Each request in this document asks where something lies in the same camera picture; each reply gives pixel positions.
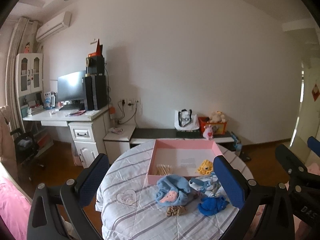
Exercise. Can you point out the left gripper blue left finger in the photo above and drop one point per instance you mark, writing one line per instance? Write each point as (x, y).
(90, 179)

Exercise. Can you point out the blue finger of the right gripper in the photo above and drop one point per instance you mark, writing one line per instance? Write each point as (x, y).
(314, 145)

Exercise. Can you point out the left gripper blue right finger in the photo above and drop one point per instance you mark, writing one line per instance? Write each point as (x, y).
(232, 180)

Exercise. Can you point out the light blue printed cloth bundle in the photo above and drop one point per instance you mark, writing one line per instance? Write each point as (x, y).
(207, 184)

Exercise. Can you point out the royal blue knitted toy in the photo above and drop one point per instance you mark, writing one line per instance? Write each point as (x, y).
(210, 206)

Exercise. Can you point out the blue fleece elephant pouch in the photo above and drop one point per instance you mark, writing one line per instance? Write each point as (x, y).
(173, 190)

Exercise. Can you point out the leopard print scrunchie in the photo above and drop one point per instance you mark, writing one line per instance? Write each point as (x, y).
(175, 211)

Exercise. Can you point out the yellow crocheted toy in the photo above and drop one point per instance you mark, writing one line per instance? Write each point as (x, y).
(206, 168)

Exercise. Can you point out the low black white bench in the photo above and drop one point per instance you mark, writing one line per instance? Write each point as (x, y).
(117, 144)

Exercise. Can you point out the striped white quilt cover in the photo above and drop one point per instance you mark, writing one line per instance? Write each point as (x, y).
(129, 210)

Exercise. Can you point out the white desk with drawers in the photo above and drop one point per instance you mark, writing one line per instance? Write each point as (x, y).
(87, 130)

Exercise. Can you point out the pink white plush toy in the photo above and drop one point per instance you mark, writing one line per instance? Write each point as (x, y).
(208, 132)

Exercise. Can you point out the orange toy storage box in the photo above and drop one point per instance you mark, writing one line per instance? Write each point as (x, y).
(219, 128)

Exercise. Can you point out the pink shallow box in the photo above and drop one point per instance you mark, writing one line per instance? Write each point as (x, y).
(184, 157)

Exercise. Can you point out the cream plush toy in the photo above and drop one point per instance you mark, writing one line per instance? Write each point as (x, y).
(217, 117)

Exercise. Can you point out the cotton swab bundle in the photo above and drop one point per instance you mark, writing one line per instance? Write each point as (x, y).
(163, 170)

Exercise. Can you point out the black office chair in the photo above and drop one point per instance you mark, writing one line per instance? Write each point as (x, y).
(26, 149)

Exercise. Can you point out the white tote bag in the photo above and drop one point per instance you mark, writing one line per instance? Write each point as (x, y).
(186, 120)

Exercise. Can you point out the pink bedsheet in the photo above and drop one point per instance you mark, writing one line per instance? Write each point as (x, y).
(15, 209)

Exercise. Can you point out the black computer tower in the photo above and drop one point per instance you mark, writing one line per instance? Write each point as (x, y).
(95, 92)

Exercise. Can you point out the black computer monitor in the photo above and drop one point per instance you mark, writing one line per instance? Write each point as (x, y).
(69, 87)

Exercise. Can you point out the black box on tower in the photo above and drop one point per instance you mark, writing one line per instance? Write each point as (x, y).
(95, 65)

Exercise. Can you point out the white glass-door cabinet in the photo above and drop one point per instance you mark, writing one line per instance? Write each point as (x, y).
(28, 73)

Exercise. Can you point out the white air conditioner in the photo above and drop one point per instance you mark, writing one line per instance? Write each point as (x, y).
(55, 25)

